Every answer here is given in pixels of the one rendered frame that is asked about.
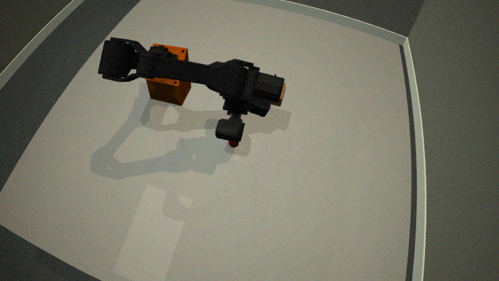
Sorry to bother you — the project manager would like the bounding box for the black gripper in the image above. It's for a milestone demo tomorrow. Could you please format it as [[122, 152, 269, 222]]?
[[215, 97, 247, 143]]

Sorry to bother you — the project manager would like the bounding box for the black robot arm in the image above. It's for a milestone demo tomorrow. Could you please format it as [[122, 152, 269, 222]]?
[[98, 37, 284, 117]]

